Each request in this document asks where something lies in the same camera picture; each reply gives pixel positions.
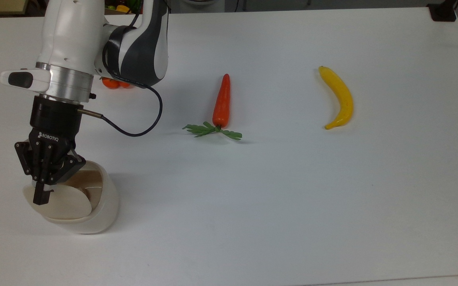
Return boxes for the orange toy carrot green leaves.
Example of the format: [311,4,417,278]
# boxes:
[182,73,243,141]

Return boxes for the orange tangerine cluster with leaves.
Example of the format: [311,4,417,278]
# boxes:
[101,77,134,89]

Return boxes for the black table clamp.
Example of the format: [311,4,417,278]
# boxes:
[427,0,458,22]

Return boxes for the cream hinged bin lid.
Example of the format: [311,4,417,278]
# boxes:
[23,184,93,220]

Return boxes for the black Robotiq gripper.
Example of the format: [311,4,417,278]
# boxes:
[14,96,87,206]

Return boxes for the basket of toy fruit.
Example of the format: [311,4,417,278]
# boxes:
[105,0,144,15]

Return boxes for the yellow toy banana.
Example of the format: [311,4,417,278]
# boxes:
[318,66,354,130]

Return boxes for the cream plastic garbage bin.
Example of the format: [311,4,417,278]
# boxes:
[23,160,120,234]

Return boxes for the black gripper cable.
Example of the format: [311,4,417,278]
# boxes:
[77,81,164,138]

